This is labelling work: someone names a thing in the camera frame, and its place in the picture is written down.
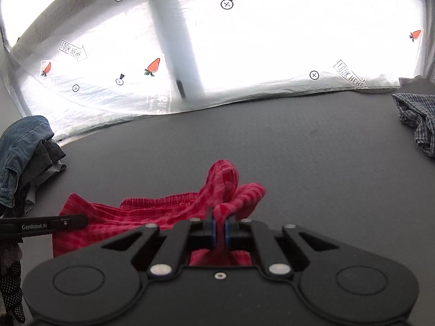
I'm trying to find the grey cloth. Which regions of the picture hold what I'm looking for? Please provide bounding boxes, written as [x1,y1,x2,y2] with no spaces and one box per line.
[398,76,435,96]

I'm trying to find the white printed sheet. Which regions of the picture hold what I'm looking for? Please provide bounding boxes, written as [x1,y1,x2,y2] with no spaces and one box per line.
[0,0,426,143]

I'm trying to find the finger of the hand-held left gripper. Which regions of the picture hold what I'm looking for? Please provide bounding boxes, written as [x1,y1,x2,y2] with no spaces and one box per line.
[56,214,89,230]

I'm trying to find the person's left forearm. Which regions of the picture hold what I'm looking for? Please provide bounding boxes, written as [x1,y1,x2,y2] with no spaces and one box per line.
[0,236,27,324]

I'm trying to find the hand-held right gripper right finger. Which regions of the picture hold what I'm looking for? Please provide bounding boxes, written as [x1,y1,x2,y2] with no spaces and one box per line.
[224,218,341,276]

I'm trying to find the blue plaid shirt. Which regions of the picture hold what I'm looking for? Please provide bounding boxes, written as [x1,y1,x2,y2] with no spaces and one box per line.
[391,93,435,158]

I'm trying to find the blue denim jeans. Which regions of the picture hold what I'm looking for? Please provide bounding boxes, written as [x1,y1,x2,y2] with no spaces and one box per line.
[0,115,57,216]

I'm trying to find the red plaid shorts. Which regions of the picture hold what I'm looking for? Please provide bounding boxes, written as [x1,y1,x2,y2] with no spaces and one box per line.
[52,159,267,267]

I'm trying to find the dark grey garment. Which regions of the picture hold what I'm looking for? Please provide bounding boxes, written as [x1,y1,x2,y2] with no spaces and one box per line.
[33,139,67,191]

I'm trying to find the light grey garment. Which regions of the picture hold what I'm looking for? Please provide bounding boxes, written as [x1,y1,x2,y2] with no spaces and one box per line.
[23,163,68,213]

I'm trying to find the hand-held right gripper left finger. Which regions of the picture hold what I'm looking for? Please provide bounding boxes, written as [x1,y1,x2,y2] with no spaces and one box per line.
[100,217,216,276]

